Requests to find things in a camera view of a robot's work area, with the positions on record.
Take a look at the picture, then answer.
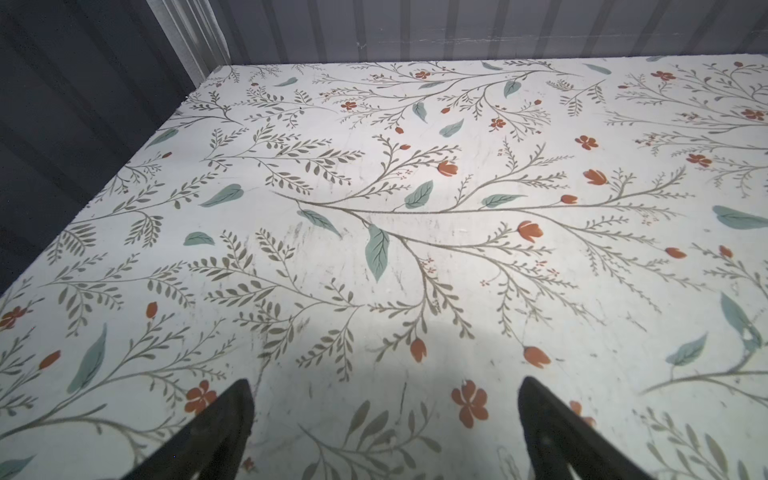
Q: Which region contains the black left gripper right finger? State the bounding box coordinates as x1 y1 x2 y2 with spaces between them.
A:
517 376 651 480

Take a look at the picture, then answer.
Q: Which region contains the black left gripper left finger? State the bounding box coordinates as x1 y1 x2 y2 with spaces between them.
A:
124 379 255 480

